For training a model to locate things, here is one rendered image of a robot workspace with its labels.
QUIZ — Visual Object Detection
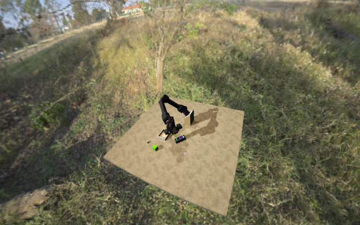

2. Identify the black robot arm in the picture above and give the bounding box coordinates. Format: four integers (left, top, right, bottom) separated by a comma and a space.
158, 94, 190, 135

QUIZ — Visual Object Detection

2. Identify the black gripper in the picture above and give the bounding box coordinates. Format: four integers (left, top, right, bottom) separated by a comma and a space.
163, 124, 182, 135

